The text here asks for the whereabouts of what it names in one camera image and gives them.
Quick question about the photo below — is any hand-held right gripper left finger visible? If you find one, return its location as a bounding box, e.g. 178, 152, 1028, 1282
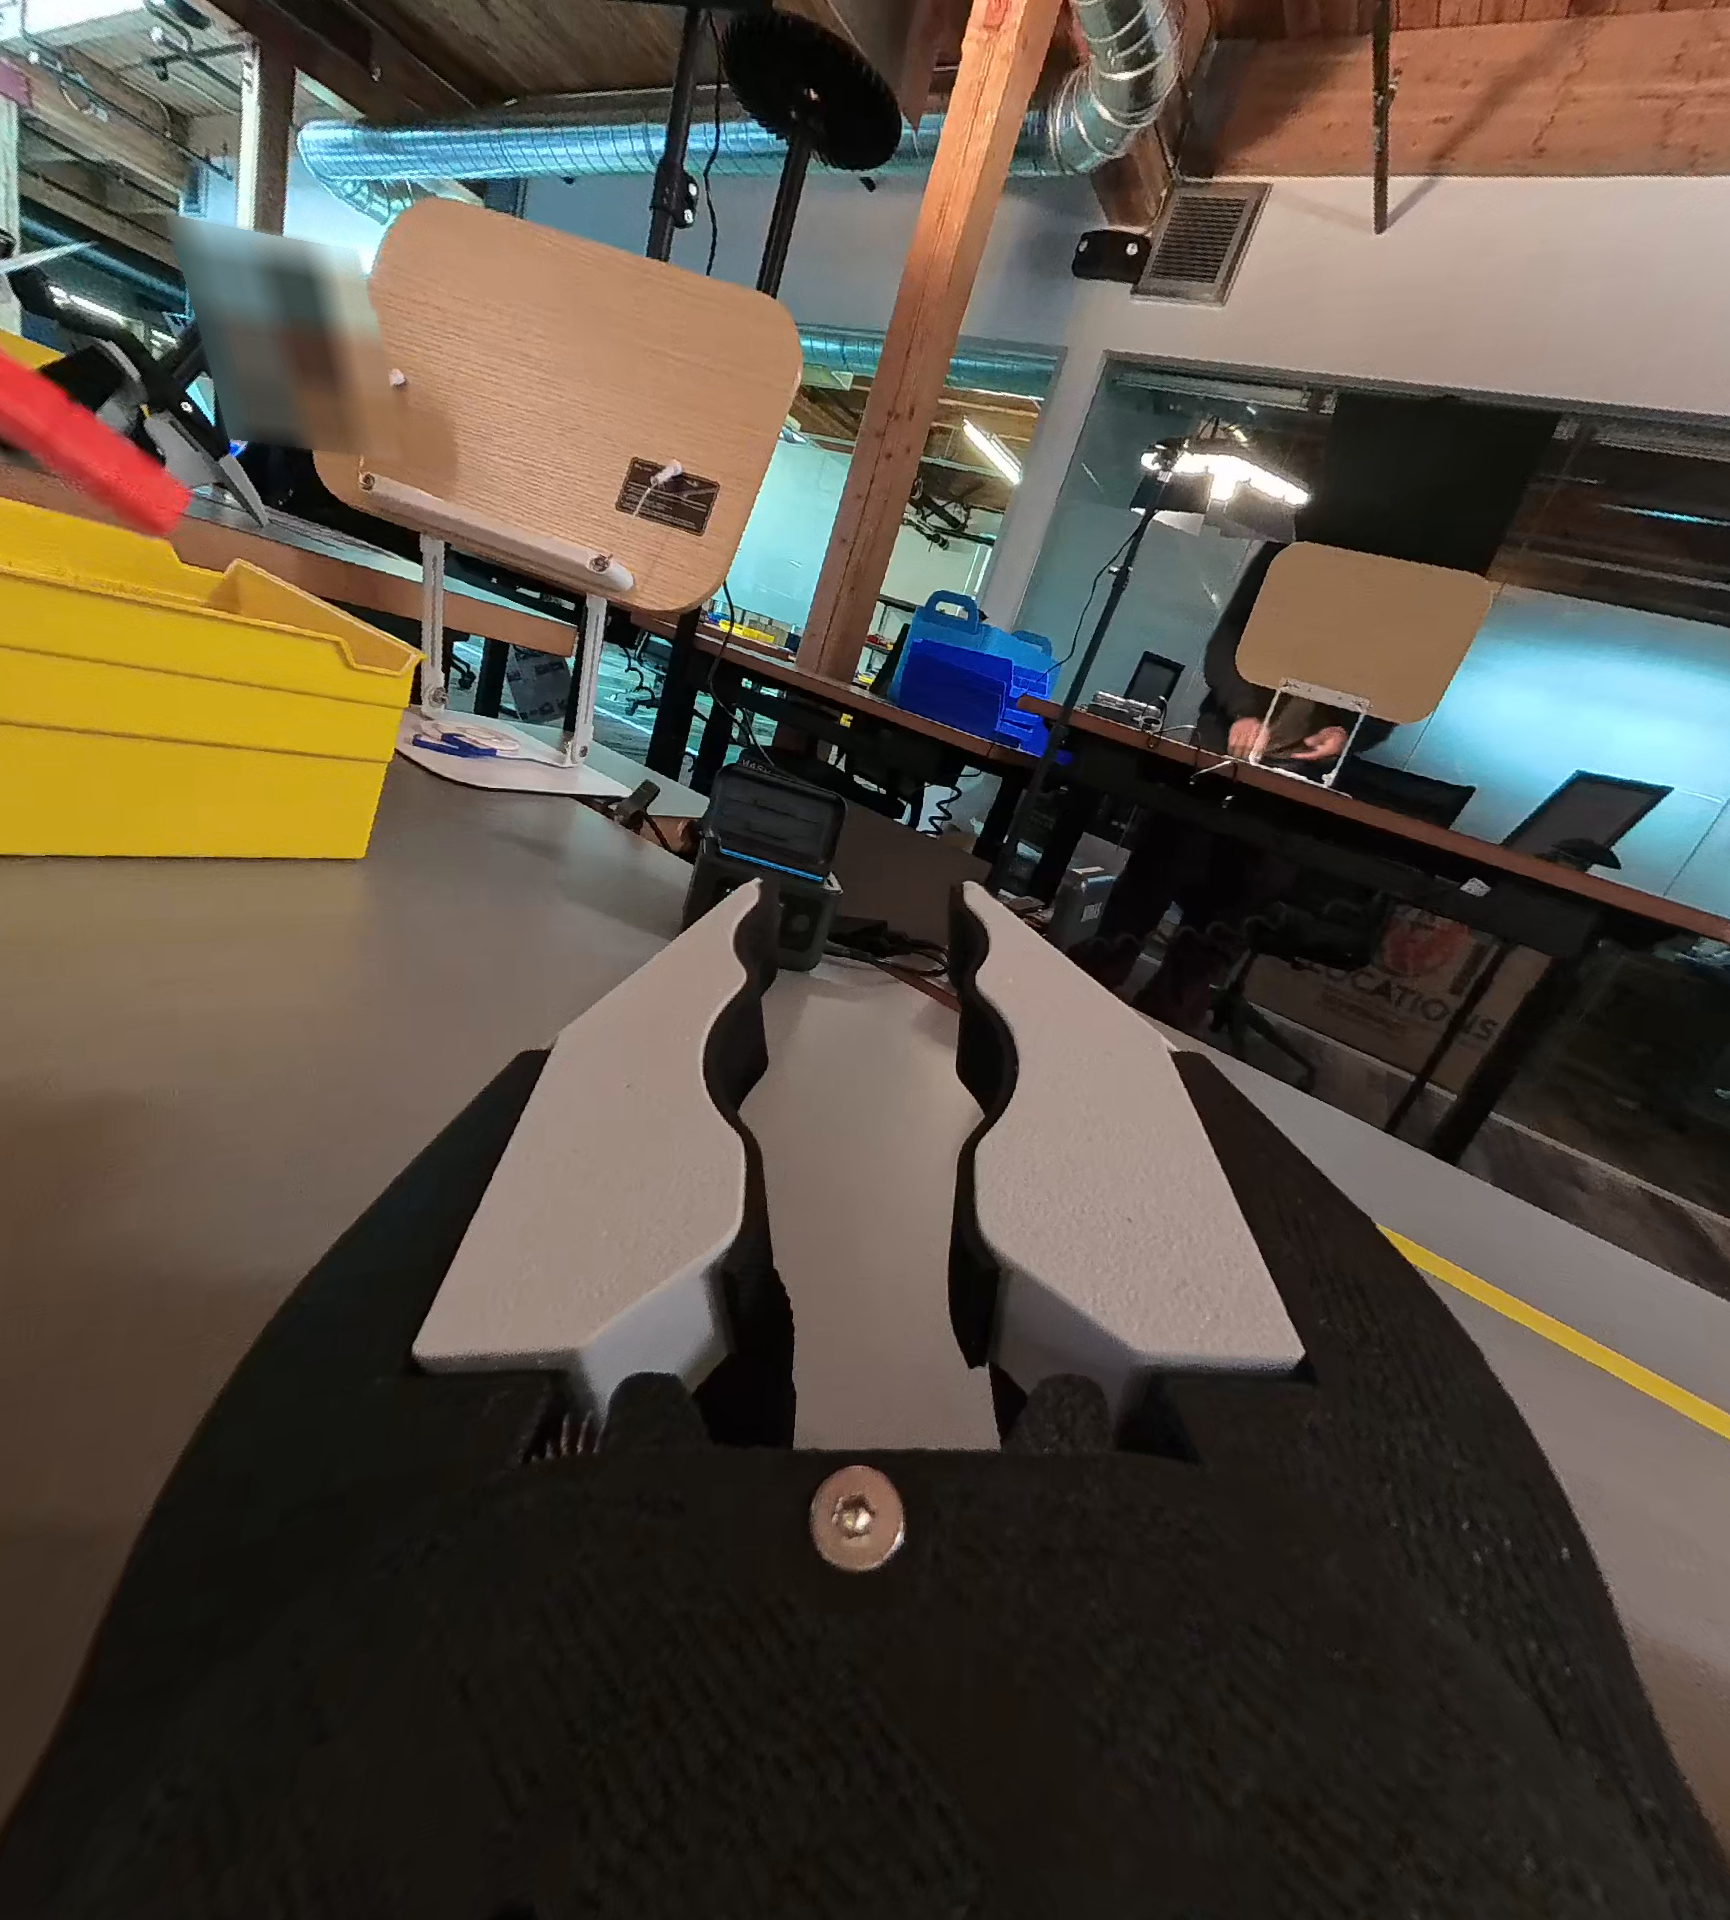
411, 877, 796, 1434

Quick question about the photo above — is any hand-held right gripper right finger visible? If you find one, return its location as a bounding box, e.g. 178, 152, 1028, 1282
950, 880, 1309, 1390

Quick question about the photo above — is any yellow plastic bin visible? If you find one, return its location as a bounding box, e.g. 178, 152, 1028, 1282
0, 634, 408, 769
0, 473, 425, 710
0, 713, 393, 859

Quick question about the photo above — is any red rectangular block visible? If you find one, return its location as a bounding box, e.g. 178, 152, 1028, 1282
0, 286, 195, 540

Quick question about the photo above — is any brown cardboard box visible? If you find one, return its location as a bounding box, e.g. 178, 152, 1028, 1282
1246, 897, 1564, 1084

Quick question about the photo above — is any yellow tape strip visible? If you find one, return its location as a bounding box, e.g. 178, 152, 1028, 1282
1378, 1224, 1730, 1485

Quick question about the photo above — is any blue plastic case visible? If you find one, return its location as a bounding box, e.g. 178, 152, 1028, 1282
889, 587, 1062, 761

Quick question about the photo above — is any plain wooden board on stand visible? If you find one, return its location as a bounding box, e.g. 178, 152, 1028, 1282
1231, 542, 1498, 791

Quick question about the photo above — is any studio light on stand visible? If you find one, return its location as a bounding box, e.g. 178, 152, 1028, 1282
984, 419, 1313, 890

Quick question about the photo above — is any black panel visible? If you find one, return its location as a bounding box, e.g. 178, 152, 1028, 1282
1322, 393, 1560, 577

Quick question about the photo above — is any labelled wooden board on stand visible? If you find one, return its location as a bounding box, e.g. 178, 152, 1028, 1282
313, 197, 804, 800

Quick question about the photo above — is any black overhead tripod rig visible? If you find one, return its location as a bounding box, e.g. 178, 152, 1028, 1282
644, 0, 903, 300

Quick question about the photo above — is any black cable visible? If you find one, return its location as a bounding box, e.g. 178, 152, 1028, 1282
823, 925, 966, 983

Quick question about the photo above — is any wooden post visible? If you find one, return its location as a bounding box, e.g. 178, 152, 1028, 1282
797, 0, 1065, 683

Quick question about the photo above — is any silver air duct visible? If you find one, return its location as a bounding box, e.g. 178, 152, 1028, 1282
300, 0, 1205, 189
797, 327, 1068, 398

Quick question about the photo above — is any wall vent grille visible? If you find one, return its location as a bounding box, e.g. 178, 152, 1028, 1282
1132, 180, 1276, 308

